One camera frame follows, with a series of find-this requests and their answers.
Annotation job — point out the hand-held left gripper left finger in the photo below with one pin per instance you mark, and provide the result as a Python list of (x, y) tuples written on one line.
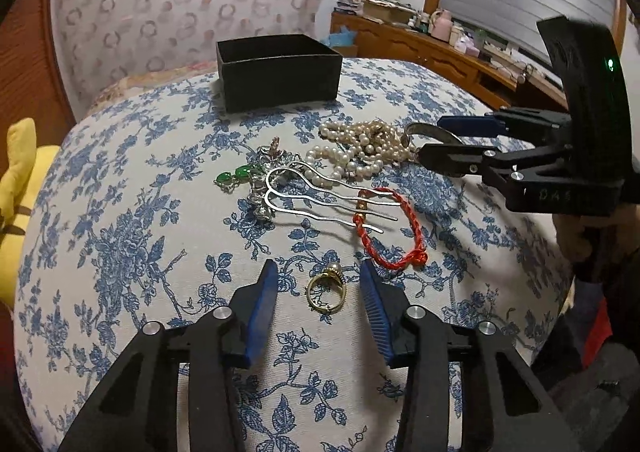
[(262, 314)]

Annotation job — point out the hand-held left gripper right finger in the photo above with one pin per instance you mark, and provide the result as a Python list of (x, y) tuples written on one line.
[(377, 319)]

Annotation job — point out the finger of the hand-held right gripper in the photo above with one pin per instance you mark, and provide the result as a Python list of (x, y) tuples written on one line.
[(450, 160), (462, 125)]

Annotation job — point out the silver metal bangle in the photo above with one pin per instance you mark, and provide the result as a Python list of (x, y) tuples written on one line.
[(435, 131)]

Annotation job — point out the green gem earrings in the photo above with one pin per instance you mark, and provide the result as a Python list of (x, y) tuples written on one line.
[(243, 174)]

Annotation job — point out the rose gold pendant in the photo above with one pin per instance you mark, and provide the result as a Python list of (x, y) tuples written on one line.
[(273, 146)]

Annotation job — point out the black jewelry box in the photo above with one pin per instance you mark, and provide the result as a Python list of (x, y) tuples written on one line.
[(280, 72)]

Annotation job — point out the person's right hand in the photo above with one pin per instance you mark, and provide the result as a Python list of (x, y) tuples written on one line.
[(570, 242)]

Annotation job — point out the wooden cabinet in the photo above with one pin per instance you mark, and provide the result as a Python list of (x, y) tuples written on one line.
[(425, 55)]

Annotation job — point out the pink tissue box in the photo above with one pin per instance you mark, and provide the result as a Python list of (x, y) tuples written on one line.
[(469, 45)]

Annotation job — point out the pink kettle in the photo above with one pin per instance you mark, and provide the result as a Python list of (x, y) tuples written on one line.
[(441, 25)]

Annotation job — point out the pile of papers and books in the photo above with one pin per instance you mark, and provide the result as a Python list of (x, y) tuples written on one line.
[(375, 5)]

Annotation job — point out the blue bag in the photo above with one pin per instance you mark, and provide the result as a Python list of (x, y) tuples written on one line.
[(340, 37)]

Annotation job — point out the blue floral cloth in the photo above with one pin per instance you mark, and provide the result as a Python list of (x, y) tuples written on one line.
[(125, 232)]

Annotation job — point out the floral bed blanket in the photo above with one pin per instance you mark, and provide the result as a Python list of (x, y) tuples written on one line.
[(150, 80)]

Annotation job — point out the yellow plush toy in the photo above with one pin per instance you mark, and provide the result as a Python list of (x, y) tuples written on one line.
[(20, 212)]

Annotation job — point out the wooden slatted wardrobe door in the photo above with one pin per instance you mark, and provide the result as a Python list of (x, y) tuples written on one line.
[(30, 57)]

